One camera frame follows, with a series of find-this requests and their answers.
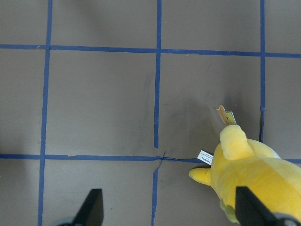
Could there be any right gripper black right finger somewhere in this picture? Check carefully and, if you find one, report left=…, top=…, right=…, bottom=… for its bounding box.
left=235, top=186, right=277, bottom=226

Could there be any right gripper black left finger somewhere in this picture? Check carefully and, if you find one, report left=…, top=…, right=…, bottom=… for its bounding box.
left=72, top=188, right=104, bottom=226

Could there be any yellow plush dinosaur toy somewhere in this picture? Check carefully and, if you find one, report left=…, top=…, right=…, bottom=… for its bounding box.
left=189, top=125, right=301, bottom=223

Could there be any white sewn label on plush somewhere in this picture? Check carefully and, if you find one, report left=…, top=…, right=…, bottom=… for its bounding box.
left=197, top=150, right=214, bottom=166

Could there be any cardboard hang tag on plush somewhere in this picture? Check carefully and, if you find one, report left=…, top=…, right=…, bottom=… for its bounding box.
left=216, top=105, right=237, bottom=126

